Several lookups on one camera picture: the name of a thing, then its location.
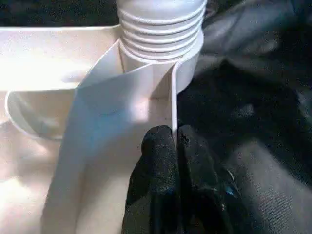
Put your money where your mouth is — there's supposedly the white plastic table top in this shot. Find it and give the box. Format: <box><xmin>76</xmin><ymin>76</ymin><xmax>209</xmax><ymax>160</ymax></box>
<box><xmin>0</xmin><ymin>24</ymin><xmax>206</xmax><ymax>234</ymax></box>

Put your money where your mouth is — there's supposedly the black plastic mat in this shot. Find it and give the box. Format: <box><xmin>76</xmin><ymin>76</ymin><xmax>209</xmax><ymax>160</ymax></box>
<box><xmin>0</xmin><ymin>0</ymin><xmax>312</xmax><ymax>234</ymax></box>

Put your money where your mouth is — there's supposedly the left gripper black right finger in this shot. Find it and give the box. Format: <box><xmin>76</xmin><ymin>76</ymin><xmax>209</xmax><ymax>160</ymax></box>
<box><xmin>176</xmin><ymin>124</ymin><xmax>249</xmax><ymax>234</ymax></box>

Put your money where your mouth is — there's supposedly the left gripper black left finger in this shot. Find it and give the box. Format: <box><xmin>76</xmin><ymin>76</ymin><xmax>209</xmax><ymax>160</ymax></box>
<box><xmin>121</xmin><ymin>124</ymin><xmax>181</xmax><ymax>234</ymax></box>

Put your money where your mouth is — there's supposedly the white plastic table leg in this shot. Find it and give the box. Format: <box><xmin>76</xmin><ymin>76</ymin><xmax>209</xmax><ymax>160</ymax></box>
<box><xmin>117</xmin><ymin>0</ymin><xmax>208</xmax><ymax>61</ymax></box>

